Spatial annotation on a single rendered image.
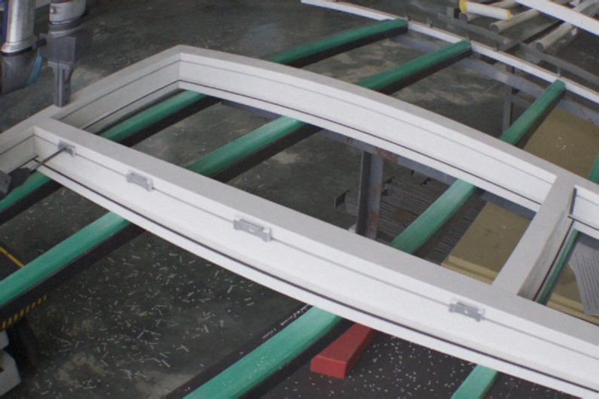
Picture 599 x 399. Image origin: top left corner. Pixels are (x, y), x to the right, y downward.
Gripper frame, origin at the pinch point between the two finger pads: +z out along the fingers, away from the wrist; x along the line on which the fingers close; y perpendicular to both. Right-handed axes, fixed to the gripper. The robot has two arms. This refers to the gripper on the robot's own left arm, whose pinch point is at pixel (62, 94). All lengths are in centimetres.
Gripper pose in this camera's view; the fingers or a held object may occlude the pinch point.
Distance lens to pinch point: 137.4
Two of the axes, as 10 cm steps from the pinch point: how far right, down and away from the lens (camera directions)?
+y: -5.7, 3.8, -7.3
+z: -0.4, 8.7, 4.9
